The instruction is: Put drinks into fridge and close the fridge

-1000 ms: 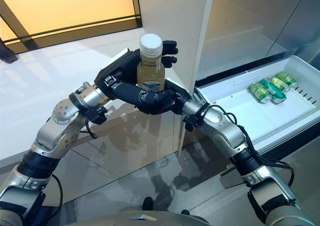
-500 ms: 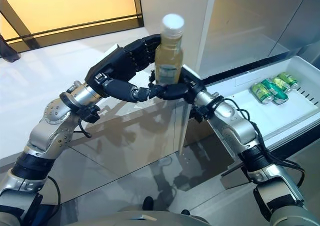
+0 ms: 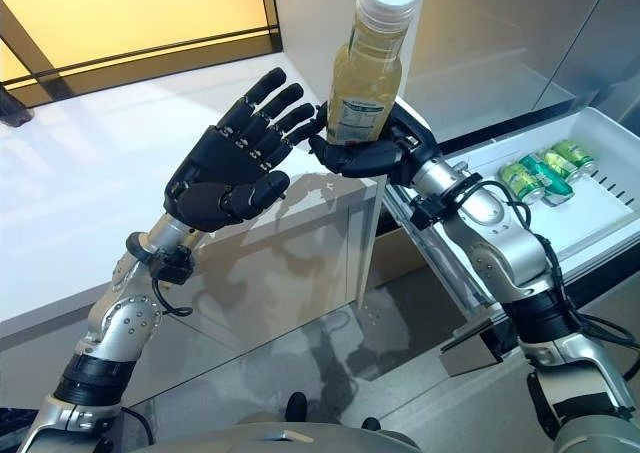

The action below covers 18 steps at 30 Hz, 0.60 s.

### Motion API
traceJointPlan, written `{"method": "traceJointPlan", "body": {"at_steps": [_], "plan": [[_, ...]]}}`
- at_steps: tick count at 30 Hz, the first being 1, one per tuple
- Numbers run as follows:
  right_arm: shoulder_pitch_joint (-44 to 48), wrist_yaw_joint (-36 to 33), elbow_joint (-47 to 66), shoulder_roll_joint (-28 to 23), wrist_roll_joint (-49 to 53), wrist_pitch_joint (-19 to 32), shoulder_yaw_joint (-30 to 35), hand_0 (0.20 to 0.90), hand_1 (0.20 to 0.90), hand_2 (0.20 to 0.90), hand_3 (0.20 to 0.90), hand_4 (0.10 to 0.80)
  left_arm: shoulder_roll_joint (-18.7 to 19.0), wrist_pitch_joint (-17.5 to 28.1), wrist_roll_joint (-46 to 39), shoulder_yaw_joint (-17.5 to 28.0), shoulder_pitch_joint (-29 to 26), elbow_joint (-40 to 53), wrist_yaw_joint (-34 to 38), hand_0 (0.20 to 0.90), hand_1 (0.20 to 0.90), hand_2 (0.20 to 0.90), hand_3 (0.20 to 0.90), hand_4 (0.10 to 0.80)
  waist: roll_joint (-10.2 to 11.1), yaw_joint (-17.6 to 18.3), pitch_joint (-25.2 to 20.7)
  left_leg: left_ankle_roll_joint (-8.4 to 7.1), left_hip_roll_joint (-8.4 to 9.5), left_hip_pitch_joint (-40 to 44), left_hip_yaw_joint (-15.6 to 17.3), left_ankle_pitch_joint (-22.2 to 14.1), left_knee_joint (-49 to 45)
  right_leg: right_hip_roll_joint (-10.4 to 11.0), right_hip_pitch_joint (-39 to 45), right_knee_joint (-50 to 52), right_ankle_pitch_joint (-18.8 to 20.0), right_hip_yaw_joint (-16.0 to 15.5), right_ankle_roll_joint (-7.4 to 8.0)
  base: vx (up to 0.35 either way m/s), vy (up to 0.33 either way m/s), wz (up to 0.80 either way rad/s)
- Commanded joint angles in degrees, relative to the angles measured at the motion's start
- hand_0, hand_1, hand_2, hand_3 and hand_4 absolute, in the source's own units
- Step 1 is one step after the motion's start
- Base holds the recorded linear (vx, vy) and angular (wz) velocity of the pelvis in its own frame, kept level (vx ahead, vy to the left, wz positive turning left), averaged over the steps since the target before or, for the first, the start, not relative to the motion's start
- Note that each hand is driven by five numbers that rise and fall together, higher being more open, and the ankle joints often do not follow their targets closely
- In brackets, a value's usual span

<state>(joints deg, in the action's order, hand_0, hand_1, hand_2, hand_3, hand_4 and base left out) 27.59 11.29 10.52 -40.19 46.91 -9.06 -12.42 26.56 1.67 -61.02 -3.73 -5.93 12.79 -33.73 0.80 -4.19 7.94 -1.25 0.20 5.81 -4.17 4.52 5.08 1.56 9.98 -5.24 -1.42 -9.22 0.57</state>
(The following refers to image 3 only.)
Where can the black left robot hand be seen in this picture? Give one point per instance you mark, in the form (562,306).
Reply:
(215,173)

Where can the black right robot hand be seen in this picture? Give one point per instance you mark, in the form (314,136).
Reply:
(365,160)

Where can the yellow drink bottle white cap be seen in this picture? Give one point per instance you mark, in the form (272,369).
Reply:
(367,73)

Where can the fridge drawer with white bin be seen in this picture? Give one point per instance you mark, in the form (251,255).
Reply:
(600,213)

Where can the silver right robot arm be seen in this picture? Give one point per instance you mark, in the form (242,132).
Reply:
(505,253)

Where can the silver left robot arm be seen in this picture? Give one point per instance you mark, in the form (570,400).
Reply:
(120,323)

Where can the stainless steel fridge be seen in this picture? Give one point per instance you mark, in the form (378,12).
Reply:
(500,33)

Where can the white counter cabinet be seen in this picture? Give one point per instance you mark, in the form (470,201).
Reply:
(100,173)

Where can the tall white cabinet panel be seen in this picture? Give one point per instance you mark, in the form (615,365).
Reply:
(310,23)

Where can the light green drink can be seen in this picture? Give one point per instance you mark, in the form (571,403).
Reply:
(517,178)
(560,162)
(575,151)

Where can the black framed lit window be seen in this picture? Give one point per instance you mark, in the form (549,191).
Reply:
(125,18)

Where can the teal green drink can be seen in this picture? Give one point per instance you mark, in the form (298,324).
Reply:
(550,185)

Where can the silver robot torso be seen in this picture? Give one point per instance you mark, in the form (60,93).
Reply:
(275,438)

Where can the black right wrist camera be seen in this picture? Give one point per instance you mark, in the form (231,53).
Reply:
(427,213)

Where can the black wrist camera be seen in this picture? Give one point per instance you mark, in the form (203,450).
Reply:
(427,213)
(172,265)

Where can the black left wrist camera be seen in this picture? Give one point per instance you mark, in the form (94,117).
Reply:
(172,265)

